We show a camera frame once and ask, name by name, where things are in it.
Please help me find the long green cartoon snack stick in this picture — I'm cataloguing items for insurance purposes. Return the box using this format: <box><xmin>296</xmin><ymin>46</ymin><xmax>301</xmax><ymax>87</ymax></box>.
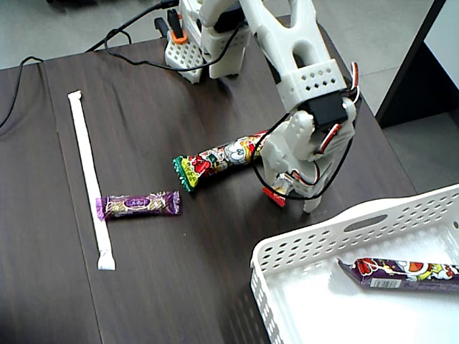
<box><xmin>171</xmin><ymin>130</ymin><xmax>270</xmax><ymax>194</ymax></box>

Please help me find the white paper wrapped straw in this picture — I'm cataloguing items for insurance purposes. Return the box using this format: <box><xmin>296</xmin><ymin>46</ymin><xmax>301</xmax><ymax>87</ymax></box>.
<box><xmin>67</xmin><ymin>90</ymin><xmax>116</xmax><ymax>272</ymax></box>

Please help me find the black framed cabinet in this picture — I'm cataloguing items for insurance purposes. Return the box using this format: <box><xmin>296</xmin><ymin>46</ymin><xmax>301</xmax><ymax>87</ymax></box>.
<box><xmin>374</xmin><ymin>0</ymin><xmax>459</xmax><ymax>129</ymax></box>

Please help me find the long purple cartoon snack stick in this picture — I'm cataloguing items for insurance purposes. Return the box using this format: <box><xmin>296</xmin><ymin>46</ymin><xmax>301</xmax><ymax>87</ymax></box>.
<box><xmin>336</xmin><ymin>257</ymin><xmax>459</xmax><ymax>292</ymax></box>

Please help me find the white perforated plastic tray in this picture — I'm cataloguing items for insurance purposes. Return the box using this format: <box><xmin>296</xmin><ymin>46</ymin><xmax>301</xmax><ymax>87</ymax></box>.
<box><xmin>250</xmin><ymin>183</ymin><xmax>459</xmax><ymax>344</ymax></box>

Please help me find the small red white candy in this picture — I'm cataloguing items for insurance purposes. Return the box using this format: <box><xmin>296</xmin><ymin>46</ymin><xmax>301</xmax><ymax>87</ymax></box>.
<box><xmin>262</xmin><ymin>173</ymin><xmax>292</xmax><ymax>209</ymax></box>

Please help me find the black plug cable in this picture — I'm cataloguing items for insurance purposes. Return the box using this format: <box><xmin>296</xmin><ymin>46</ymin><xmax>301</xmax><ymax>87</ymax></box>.
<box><xmin>84</xmin><ymin>0</ymin><xmax>180</xmax><ymax>53</ymax></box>

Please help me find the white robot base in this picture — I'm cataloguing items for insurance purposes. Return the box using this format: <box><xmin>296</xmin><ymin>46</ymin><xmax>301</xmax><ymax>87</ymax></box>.
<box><xmin>164</xmin><ymin>0</ymin><xmax>252</xmax><ymax>85</ymax></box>

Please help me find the thin black cable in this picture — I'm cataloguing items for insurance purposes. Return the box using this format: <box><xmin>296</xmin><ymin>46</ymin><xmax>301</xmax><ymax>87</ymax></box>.
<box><xmin>0</xmin><ymin>55</ymin><xmax>44</xmax><ymax>128</ymax></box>

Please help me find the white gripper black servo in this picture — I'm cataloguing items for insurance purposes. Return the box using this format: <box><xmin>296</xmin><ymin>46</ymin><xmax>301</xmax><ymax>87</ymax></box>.
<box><xmin>260</xmin><ymin>110</ymin><xmax>358</xmax><ymax>215</ymax></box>

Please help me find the orange black clamp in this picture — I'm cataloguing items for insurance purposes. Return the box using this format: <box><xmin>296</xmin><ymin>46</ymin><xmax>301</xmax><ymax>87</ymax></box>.
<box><xmin>153</xmin><ymin>9</ymin><xmax>189</xmax><ymax>44</ymax></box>

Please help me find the purple wrapped chocolate bar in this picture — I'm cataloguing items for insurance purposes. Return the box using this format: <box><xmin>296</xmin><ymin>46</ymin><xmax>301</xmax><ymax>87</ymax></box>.
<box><xmin>95</xmin><ymin>190</ymin><xmax>181</xmax><ymax>221</ymax></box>

